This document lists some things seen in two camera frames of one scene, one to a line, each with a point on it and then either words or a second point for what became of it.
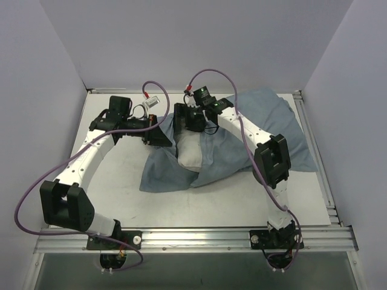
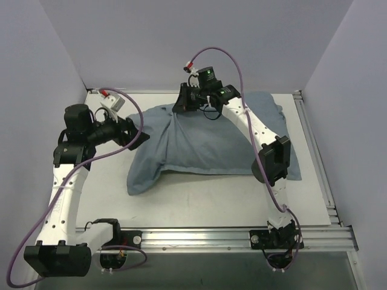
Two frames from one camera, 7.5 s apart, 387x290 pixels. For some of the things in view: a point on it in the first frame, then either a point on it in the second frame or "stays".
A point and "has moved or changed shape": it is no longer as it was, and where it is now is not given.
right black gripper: (179, 119) → (187, 95)
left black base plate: (133, 238) stays
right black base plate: (285, 238) stays
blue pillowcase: (227, 152) has moved or changed shape
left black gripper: (150, 130) → (123, 133)
